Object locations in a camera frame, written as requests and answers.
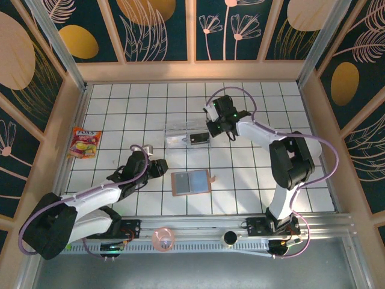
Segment tan leather card holder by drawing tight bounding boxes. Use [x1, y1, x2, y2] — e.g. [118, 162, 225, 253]
[170, 169, 218, 197]

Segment clear acrylic box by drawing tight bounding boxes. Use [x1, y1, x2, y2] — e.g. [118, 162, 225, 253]
[163, 119, 212, 151]

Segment fruit candy bag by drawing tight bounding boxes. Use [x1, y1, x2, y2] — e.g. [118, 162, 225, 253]
[66, 126, 103, 160]

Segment pink clear plastic bowl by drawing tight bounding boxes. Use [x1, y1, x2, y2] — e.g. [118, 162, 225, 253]
[151, 226, 176, 253]

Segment black round cap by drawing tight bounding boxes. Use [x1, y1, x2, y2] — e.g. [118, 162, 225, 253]
[221, 231, 239, 249]

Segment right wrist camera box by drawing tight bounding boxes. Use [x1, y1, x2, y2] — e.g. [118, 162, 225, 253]
[204, 103, 219, 122]

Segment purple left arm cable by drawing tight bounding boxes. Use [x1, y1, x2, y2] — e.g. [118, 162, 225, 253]
[17, 143, 152, 260]

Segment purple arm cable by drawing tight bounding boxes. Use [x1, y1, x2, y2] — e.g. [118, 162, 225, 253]
[17, 143, 152, 260]
[209, 86, 341, 260]

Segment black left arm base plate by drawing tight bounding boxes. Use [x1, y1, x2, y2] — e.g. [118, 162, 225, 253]
[87, 219, 143, 240]

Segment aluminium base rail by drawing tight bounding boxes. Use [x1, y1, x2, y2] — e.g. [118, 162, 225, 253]
[120, 211, 357, 242]

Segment slotted grey cable duct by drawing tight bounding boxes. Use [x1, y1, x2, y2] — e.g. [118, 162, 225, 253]
[61, 241, 272, 255]

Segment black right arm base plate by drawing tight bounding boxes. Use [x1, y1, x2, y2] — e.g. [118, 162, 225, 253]
[245, 216, 302, 239]

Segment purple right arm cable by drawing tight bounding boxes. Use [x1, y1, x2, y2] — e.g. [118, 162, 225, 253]
[209, 86, 341, 260]

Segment aluminium frame post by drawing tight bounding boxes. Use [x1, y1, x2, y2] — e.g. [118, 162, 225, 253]
[295, 0, 353, 88]
[25, 0, 88, 91]

